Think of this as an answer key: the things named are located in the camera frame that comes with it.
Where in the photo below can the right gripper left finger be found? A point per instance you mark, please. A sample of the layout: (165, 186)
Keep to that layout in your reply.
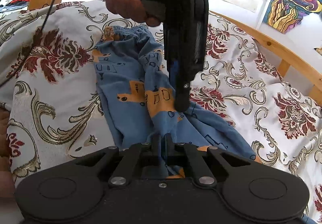
(156, 145)

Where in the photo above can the red blue cloth item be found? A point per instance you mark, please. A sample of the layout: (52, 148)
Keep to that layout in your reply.
(13, 5)

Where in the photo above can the wooden bed frame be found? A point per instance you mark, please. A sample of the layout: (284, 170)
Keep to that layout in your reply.
(288, 57)

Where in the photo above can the yellow swirl wall drawing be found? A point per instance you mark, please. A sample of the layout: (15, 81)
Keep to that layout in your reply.
(284, 15)

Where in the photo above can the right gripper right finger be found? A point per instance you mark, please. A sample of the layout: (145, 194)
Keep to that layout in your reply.
(168, 145)

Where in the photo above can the blue orange patterned pants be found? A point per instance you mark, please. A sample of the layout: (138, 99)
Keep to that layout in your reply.
(138, 100)

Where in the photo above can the white floral bedspread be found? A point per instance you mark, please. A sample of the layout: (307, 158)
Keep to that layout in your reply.
(51, 112)

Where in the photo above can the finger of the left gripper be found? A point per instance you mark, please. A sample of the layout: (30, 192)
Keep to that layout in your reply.
(174, 67)
(182, 102)

